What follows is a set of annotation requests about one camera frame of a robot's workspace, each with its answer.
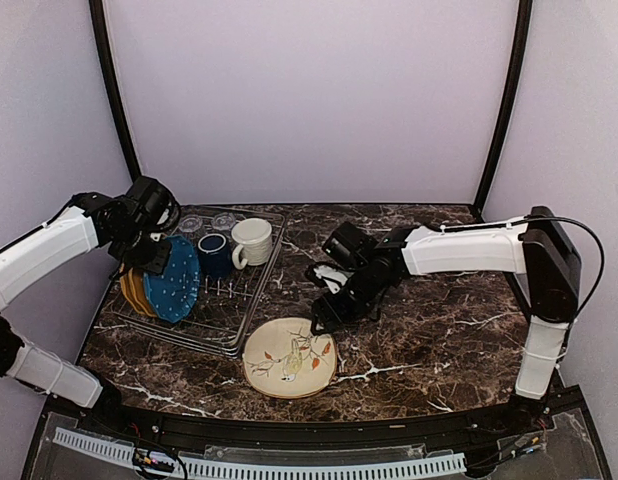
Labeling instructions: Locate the black frame post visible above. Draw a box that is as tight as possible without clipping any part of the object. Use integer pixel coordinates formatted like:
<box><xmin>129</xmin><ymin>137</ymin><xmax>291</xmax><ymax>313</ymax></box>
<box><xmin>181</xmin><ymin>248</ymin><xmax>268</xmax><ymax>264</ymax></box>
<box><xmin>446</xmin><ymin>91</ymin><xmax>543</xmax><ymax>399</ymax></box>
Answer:
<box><xmin>88</xmin><ymin>0</ymin><xmax>141</xmax><ymax>181</ymax></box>
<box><xmin>472</xmin><ymin>0</ymin><xmax>533</xmax><ymax>219</ymax></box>

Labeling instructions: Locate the blue plate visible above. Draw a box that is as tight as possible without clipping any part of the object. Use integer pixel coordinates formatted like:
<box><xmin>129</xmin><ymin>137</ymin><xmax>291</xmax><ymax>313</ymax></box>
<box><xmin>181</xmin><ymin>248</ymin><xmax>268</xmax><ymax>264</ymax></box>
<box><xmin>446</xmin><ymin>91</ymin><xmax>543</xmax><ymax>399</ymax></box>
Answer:
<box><xmin>143</xmin><ymin>235</ymin><xmax>201</xmax><ymax>324</ymax></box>

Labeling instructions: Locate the black front rail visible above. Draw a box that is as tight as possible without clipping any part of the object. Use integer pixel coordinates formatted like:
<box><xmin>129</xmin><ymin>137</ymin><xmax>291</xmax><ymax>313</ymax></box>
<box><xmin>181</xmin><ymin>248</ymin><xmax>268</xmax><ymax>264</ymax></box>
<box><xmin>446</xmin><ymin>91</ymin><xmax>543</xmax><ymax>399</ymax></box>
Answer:
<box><xmin>44</xmin><ymin>386</ymin><xmax>587</xmax><ymax>451</ymax></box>

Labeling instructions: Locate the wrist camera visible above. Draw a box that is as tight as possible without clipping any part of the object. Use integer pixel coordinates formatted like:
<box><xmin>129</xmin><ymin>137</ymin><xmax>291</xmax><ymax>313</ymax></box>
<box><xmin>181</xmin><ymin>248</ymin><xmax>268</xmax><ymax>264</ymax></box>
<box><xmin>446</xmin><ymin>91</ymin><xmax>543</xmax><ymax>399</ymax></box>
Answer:
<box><xmin>305</xmin><ymin>262</ymin><xmax>353</xmax><ymax>294</ymax></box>
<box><xmin>154</xmin><ymin>199</ymin><xmax>181</xmax><ymax>233</ymax></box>

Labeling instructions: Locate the right black frame post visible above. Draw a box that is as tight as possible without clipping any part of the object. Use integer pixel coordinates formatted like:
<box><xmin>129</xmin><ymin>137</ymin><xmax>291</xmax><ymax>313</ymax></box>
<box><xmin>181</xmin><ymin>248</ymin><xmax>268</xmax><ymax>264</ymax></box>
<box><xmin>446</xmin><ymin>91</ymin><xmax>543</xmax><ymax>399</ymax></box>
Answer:
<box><xmin>472</xmin><ymin>0</ymin><xmax>533</xmax><ymax>219</ymax></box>

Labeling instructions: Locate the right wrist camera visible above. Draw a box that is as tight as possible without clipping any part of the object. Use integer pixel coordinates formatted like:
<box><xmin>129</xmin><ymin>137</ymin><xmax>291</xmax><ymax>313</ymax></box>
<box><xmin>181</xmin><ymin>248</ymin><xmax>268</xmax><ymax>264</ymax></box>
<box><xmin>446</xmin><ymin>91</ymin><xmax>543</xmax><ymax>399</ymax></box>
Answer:
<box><xmin>305</xmin><ymin>262</ymin><xmax>353</xmax><ymax>294</ymax></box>

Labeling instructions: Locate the dark blue mug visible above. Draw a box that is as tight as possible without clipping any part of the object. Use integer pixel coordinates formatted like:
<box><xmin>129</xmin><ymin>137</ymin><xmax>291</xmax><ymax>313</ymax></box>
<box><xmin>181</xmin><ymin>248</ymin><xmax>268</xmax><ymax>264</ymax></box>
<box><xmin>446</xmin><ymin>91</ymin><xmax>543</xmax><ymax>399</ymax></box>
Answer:
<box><xmin>197</xmin><ymin>233</ymin><xmax>233</xmax><ymax>279</ymax></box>

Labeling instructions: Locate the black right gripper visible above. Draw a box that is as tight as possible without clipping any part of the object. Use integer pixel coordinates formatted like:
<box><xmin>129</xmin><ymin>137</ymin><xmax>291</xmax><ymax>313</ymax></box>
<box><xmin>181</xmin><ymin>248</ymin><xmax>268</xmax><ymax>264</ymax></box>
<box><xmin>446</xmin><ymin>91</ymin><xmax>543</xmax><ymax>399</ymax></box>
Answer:
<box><xmin>311</xmin><ymin>263</ymin><xmax>383</xmax><ymax>335</ymax></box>

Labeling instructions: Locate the clear ribbed drinking glass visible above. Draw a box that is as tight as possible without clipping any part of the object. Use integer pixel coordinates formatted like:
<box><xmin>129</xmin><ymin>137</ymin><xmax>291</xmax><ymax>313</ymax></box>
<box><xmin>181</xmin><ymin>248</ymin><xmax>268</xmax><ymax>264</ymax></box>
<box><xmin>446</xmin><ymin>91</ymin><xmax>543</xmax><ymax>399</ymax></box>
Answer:
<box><xmin>178</xmin><ymin>214</ymin><xmax>203</xmax><ymax>234</ymax></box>

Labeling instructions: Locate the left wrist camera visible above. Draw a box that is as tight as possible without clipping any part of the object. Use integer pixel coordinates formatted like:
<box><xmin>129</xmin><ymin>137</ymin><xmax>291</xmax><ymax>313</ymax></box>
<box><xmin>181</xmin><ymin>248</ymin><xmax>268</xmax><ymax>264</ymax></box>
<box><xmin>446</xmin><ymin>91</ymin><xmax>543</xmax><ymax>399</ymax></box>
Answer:
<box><xmin>154</xmin><ymin>199</ymin><xmax>181</xmax><ymax>233</ymax></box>

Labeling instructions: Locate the light blue slotted cable duct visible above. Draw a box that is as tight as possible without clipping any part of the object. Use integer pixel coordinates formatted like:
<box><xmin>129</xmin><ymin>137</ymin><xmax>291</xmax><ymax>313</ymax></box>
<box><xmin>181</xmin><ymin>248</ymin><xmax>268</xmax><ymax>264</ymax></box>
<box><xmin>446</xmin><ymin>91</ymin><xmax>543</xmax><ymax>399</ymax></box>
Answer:
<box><xmin>53</xmin><ymin>427</ymin><xmax>466</xmax><ymax>480</ymax></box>

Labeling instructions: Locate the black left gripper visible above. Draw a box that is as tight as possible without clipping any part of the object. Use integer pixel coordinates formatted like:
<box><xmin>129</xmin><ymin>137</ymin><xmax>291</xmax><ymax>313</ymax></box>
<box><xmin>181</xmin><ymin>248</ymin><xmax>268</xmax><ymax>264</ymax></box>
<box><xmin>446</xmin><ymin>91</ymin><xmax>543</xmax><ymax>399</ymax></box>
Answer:
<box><xmin>113</xmin><ymin>222</ymin><xmax>173</xmax><ymax>276</ymax></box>

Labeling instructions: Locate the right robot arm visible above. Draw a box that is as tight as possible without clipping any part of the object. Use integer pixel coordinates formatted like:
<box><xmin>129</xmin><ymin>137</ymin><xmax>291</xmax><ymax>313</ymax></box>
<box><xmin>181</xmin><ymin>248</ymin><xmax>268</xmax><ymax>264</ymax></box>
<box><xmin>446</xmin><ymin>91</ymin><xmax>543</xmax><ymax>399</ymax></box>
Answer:
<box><xmin>306</xmin><ymin>206</ymin><xmax>597</xmax><ymax>434</ymax></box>

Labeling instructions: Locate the yellow dotted top plate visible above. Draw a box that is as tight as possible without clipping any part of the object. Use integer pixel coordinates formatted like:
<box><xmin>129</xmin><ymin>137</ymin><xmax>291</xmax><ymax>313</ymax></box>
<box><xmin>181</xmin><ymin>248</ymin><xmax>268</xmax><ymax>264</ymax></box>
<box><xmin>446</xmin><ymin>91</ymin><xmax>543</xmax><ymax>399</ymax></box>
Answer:
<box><xmin>119</xmin><ymin>273</ymin><xmax>134</xmax><ymax>307</ymax></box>

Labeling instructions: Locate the right wiring bundle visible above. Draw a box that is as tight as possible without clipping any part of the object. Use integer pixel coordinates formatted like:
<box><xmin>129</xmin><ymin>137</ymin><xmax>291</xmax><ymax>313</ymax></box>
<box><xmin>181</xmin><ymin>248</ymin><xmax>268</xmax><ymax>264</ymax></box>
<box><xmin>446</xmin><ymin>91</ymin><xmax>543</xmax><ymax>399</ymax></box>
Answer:
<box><xmin>463</xmin><ymin>414</ymin><xmax>555</xmax><ymax>474</ymax></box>

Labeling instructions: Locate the cream ribbed mug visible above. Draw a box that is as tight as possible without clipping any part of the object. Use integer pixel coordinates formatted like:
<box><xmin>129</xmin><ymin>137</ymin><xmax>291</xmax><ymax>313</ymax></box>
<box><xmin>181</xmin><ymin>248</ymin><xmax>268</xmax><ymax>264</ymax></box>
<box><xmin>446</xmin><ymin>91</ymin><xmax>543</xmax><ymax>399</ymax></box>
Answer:
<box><xmin>231</xmin><ymin>218</ymin><xmax>273</xmax><ymax>270</ymax></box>

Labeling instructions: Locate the wiring bundle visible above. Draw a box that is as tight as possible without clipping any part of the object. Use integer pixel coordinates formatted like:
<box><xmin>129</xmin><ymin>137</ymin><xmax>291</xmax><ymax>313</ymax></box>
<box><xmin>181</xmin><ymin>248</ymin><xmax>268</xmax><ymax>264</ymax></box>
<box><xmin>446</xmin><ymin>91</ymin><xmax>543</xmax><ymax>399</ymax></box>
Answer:
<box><xmin>463</xmin><ymin>414</ymin><xmax>555</xmax><ymax>474</ymax></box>
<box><xmin>78</xmin><ymin>409</ymin><xmax>190</xmax><ymax>480</ymax></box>

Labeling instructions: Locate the yellow bottom plate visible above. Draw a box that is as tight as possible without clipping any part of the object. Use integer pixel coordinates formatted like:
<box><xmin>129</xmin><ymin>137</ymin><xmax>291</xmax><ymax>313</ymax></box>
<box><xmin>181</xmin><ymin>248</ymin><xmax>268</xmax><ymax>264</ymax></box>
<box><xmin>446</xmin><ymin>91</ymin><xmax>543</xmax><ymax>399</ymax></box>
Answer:
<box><xmin>242</xmin><ymin>317</ymin><xmax>338</xmax><ymax>399</ymax></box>

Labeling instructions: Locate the left wiring bundle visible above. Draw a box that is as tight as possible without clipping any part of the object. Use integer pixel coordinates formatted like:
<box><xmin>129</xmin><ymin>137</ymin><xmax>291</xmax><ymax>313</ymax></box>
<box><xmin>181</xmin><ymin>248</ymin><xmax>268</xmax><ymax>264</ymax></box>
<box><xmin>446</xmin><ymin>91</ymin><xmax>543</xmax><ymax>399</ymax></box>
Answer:
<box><xmin>78</xmin><ymin>409</ymin><xmax>190</xmax><ymax>480</ymax></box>

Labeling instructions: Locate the left black frame post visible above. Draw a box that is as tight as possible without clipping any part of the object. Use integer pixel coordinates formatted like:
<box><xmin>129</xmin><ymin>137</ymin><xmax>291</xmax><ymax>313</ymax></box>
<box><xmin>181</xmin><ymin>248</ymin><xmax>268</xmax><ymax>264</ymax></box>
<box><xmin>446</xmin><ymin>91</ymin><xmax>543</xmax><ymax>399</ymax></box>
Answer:
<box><xmin>88</xmin><ymin>0</ymin><xmax>141</xmax><ymax>181</ymax></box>

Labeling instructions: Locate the metal wire dish rack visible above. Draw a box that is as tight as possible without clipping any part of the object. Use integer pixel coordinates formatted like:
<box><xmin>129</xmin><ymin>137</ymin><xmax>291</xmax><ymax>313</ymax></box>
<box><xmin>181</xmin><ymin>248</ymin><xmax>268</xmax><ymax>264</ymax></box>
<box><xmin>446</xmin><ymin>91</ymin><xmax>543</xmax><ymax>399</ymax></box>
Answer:
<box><xmin>103</xmin><ymin>206</ymin><xmax>286</xmax><ymax>357</ymax></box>

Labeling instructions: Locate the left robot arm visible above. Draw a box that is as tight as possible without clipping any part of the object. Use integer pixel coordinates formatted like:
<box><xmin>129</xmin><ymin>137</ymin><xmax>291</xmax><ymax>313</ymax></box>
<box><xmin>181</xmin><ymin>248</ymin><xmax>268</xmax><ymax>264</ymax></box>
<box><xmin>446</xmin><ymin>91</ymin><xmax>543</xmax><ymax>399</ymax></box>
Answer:
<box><xmin>0</xmin><ymin>176</ymin><xmax>181</xmax><ymax>436</ymax></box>

